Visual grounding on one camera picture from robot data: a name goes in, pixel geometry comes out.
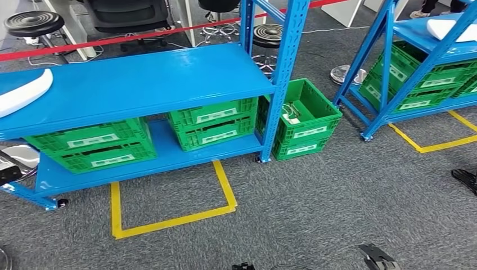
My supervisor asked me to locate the black round stool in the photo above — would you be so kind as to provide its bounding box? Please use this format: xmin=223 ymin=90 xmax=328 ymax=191
xmin=197 ymin=0 xmax=241 ymax=44
xmin=3 ymin=10 xmax=71 ymax=65
xmin=252 ymin=22 xmax=284 ymax=77

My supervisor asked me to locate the white curved body part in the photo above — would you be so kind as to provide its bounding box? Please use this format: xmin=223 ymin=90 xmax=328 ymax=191
xmin=426 ymin=17 xmax=477 ymax=43
xmin=0 ymin=68 xmax=54 ymax=119

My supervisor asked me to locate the white desk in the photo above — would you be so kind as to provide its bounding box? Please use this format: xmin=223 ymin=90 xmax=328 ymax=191
xmin=169 ymin=0 xmax=196 ymax=48
xmin=321 ymin=0 xmax=364 ymax=28
xmin=44 ymin=0 xmax=98 ymax=61

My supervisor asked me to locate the green plastic crate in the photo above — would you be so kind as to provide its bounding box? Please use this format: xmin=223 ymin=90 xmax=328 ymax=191
xmin=255 ymin=77 xmax=343 ymax=161
xmin=24 ymin=117 xmax=158 ymax=175
xmin=357 ymin=40 xmax=477 ymax=114
xmin=451 ymin=74 xmax=477 ymax=100
xmin=166 ymin=97 xmax=259 ymax=152

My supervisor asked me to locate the blue metal shelf rack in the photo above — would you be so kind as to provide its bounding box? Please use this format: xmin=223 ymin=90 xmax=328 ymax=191
xmin=0 ymin=0 xmax=312 ymax=212
xmin=332 ymin=0 xmax=477 ymax=142

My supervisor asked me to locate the yellow floor tape square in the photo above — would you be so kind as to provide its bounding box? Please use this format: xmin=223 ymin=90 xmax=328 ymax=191
xmin=387 ymin=110 xmax=477 ymax=154

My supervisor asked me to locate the red barrier belt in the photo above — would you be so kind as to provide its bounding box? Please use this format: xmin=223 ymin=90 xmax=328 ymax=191
xmin=0 ymin=0 xmax=351 ymax=62

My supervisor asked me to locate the black office chair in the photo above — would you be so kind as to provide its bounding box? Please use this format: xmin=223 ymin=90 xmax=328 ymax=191
xmin=82 ymin=0 xmax=174 ymax=53

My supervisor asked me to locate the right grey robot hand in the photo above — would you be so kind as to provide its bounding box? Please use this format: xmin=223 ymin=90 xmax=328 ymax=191
xmin=358 ymin=243 xmax=401 ymax=270

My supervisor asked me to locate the white cable bundle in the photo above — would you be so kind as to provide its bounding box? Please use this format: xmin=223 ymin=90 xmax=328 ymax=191
xmin=280 ymin=103 xmax=302 ymax=125

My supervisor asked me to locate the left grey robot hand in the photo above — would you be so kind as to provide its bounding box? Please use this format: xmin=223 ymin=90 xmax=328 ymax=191
xmin=0 ymin=164 xmax=23 ymax=187

